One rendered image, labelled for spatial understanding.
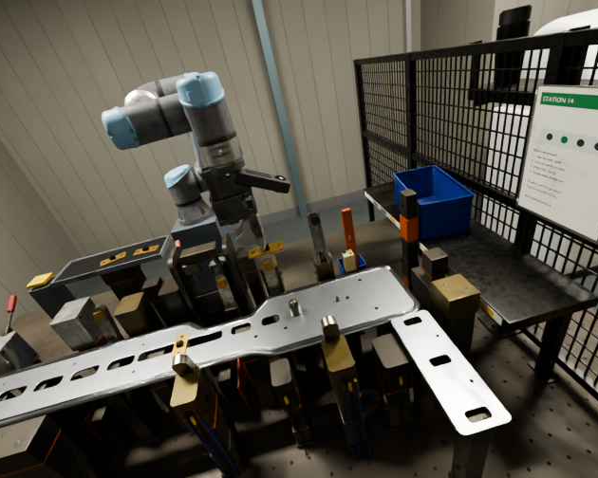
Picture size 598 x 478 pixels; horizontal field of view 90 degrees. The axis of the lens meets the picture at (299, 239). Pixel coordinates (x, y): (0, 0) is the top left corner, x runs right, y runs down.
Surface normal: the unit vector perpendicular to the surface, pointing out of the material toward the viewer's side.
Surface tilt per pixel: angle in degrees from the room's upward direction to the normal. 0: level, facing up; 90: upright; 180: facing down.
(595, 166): 90
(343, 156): 90
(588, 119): 90
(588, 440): 0
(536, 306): 0
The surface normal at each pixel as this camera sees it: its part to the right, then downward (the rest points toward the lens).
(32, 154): 0.15, 0.47
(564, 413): -0.21, -0.84
